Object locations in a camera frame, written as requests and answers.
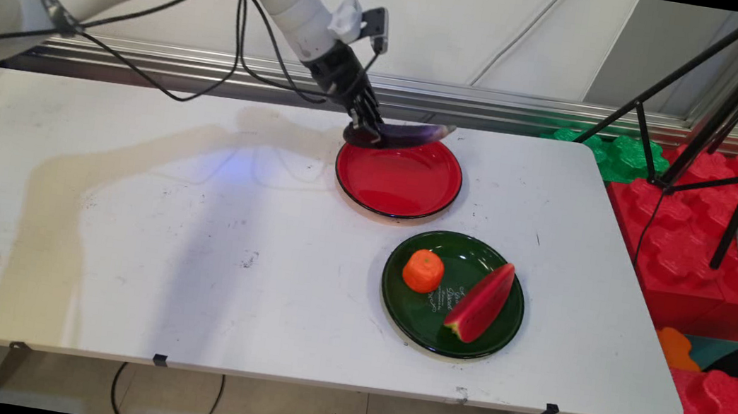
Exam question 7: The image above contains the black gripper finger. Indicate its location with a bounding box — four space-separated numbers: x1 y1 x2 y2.
339 87 375 146
353 82 391 146

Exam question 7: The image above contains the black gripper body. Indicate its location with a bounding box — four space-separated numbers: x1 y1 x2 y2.
298 36 381 105

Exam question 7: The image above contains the purple toy eggplant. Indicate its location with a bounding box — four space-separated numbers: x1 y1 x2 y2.
341 111 457 160

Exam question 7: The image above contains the red plate with black rim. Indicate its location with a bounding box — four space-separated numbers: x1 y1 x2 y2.
329 126 468 227

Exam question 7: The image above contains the orange toy tangerine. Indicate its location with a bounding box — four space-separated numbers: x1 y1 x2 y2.
399 246 448 296

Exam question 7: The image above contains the dark green plate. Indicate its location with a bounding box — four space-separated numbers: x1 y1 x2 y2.
373 223 534 367

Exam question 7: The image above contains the red toy watermelon slice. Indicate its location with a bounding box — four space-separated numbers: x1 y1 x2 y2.
441 255 517 349

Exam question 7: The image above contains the green foam block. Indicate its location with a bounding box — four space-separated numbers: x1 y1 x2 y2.
536 122 675 191

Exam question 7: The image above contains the large red foam block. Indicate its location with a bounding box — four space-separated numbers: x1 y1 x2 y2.
588 133 738 343

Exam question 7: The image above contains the orange foam piece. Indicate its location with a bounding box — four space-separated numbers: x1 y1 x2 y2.
650 324 708 373

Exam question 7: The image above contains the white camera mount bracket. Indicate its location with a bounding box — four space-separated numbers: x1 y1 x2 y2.
326 0 367 47

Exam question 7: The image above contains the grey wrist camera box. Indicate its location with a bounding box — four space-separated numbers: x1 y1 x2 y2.
358 5 394 55

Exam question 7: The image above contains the silver metal wall rail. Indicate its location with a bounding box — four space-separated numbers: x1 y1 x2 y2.
2 23 738 166

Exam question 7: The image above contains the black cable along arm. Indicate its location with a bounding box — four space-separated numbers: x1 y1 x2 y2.
0 0 397 414

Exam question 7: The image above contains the black cable under table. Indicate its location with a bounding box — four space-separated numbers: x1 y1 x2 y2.
107 360 227 414

